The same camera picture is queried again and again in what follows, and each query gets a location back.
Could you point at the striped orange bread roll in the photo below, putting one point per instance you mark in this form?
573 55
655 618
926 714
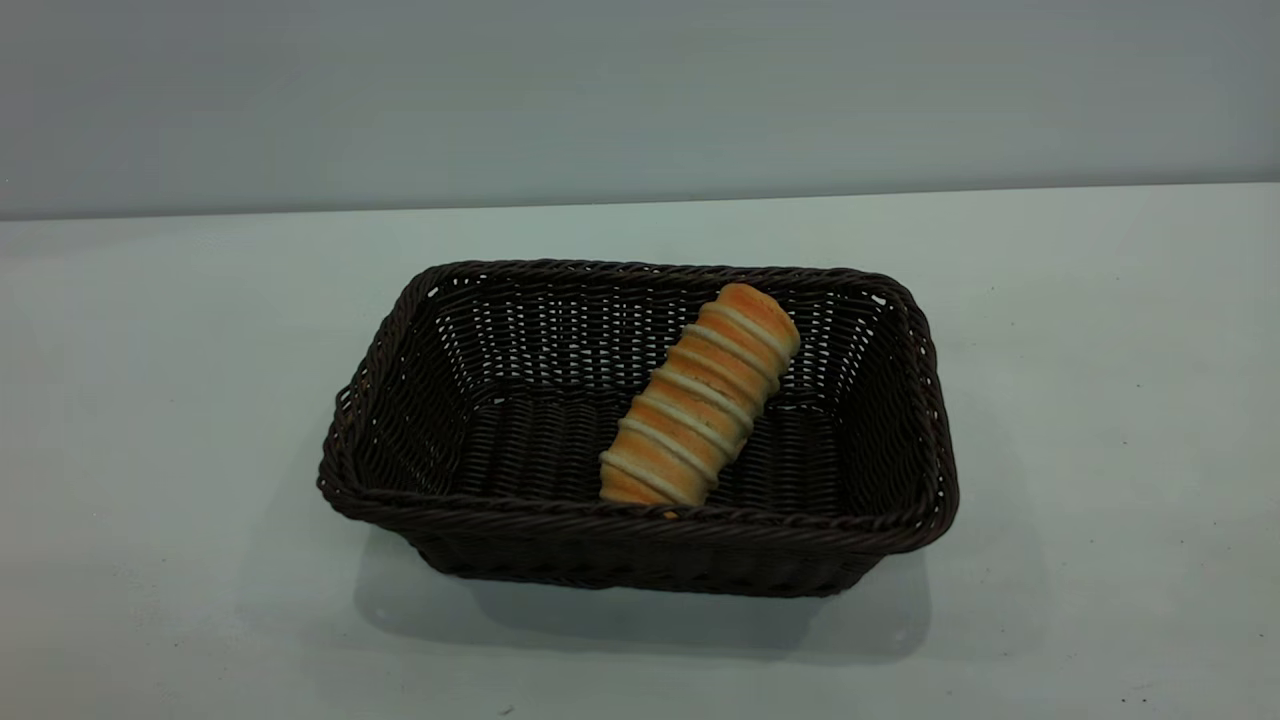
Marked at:
700 400

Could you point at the black woven wicker basket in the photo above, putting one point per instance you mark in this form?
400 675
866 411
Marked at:
500 440

